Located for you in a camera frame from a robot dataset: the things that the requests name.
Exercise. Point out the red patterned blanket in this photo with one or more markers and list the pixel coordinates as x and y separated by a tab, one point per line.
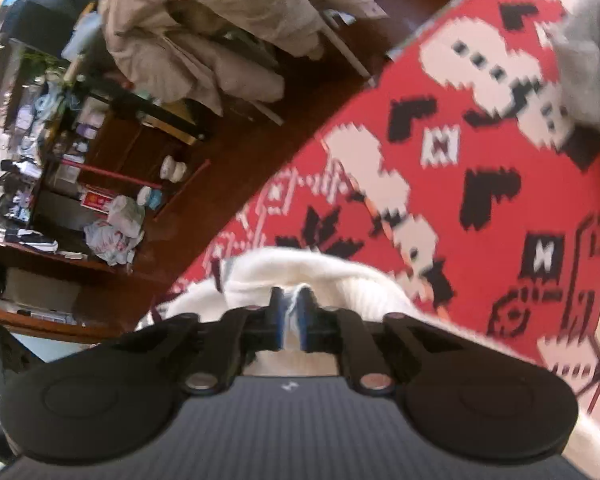
480	135

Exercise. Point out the white plush slipper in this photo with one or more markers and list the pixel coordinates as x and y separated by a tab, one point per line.
174	169

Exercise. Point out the white knit vest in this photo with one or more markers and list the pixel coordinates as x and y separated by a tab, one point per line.
330	275

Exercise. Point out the blue plush slipper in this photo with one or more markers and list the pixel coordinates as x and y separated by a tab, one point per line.
151	197

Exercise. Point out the beige jacket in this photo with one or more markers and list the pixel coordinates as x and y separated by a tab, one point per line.
205	20

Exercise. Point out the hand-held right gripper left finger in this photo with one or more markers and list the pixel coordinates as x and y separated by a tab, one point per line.
279	315

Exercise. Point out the chair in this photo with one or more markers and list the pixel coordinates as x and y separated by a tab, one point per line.
347	52

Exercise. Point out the white plastic bag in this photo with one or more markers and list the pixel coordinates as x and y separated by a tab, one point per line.
117	230

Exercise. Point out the grey crumpled garment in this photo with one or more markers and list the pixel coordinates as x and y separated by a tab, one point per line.
590	60

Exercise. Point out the cluttered wooden shelf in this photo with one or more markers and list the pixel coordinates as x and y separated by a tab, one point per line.
120	155

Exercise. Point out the red broom stick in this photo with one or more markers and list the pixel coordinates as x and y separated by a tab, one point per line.
110	172

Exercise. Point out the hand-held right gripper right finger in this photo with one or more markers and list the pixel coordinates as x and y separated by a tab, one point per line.
304	315

